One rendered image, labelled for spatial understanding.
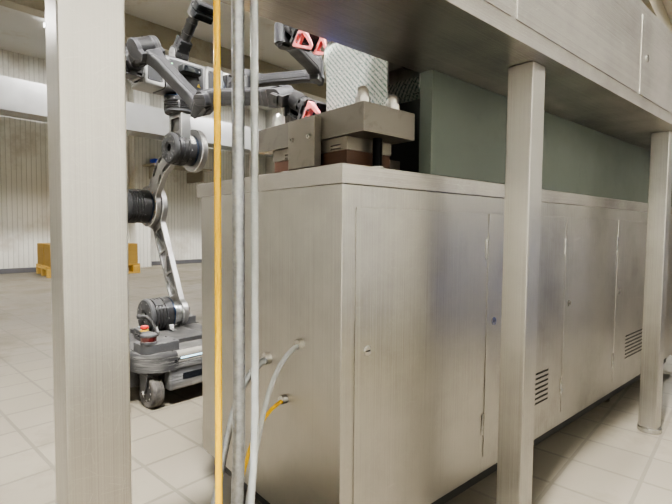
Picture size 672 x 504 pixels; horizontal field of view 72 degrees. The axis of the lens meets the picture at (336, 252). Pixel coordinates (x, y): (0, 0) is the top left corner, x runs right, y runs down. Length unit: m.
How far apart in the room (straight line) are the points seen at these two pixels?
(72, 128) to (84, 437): 0.30
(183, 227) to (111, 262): 9.67
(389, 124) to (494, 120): 0.42
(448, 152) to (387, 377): 0.55
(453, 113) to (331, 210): 0.44
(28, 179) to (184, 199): 2.80
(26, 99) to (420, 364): 7.56
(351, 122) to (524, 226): 0.45
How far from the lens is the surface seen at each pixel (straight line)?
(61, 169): 0.50
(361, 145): 1.04
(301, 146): 1.09
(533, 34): 1.11
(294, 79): 2.21
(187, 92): 1.90
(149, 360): 2.11
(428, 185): 1.10
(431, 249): 1.10
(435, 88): 1.16
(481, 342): 1.33
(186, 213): 10.21
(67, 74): 0.52
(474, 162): 1.26
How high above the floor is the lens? 0.77
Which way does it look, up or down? 3 degrees down
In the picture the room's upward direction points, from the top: 1 degrees clockwise
